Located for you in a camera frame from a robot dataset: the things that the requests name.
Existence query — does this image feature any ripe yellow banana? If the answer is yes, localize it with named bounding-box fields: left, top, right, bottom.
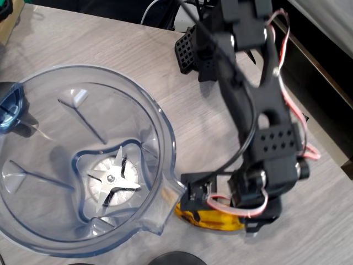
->
left=173, top=203, right=246, bottom=231

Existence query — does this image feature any clear plastic blender jar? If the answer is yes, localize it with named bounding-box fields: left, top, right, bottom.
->
left=0, top=63, right=188, bottom=259

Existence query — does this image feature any steel blender blade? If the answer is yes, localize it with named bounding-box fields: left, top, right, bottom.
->
left=87, top=145, right=142, bottom=213

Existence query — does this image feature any black round lid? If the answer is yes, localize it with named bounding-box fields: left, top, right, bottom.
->
left=147, top=251, right=206, bottom=265

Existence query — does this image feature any green and black object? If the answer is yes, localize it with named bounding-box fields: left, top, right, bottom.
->
left=0, top=0, right=14, bottom=22

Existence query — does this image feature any short red-white servo cable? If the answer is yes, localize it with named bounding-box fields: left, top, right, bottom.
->
left=206, top=187, right=270, bottom=219

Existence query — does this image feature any black wrist camera board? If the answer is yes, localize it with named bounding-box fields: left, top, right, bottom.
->
left=180, top=171, right=221, bottom=219

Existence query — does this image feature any thin black cable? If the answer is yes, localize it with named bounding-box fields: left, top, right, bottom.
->
left=176, top=0, right=256, bottom=177

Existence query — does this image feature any long red-white servo cable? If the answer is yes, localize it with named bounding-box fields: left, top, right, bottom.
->
left=264, top=8, right=321, bottom=161

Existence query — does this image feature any dark wooden furniture frame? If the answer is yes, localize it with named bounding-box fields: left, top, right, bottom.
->
left=272, top=15, right=353, bottom=173

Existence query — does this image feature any white cable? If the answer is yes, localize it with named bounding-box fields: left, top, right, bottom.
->
left=140, top=0, right=158, bottom=26

